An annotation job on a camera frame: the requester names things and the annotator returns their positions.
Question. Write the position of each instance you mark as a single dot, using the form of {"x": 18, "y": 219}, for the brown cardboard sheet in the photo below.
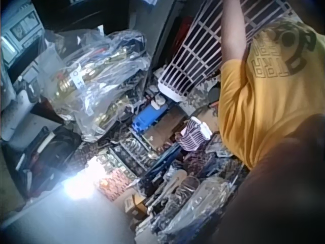
{"x": 167, "y": 124}

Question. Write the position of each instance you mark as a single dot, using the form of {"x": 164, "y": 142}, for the blue plastic box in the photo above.
{"x": 147, "y": 119}

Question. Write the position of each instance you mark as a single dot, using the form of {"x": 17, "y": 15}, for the striped cloth bag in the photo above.
{"x": 193, "y": 134}

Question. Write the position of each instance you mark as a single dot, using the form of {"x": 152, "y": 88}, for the white metal grille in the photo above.
{"x": 193, "y": 58}

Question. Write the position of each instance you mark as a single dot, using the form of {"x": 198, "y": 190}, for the heap of clear plastic bags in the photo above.
{"x": 101, "y": 76}

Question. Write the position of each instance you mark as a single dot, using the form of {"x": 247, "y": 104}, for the small cardboard box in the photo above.
{"x": 135, "y": 204}

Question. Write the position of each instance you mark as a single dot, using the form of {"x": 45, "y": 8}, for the black backpack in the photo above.
{"x": 56, "y": 152}

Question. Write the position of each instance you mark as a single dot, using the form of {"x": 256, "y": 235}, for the shelf with framed pictures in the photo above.
{"x": 20, "y": 33}

